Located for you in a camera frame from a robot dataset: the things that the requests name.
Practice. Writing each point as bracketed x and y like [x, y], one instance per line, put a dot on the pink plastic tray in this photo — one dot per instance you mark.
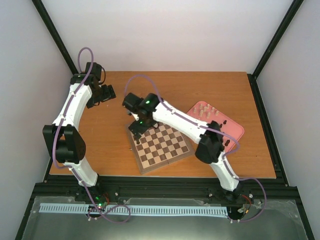
[226, 124]

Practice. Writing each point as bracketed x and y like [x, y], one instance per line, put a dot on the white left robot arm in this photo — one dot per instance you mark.
[64, 143]

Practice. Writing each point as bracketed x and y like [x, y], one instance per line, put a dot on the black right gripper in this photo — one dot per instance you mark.
[141, 129]

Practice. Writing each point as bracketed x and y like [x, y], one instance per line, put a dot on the wooden chess board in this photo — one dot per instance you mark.
[160, 147]

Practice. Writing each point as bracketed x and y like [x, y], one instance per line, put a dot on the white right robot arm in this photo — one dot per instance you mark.
[210, 150]

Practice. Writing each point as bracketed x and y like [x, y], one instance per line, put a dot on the black aluminium frame rail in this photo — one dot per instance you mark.
[159, 187]

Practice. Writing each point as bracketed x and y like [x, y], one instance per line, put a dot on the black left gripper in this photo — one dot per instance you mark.
[109, 94]

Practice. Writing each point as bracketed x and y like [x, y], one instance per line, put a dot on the light blue cable duct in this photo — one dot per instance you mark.
[139, 210]

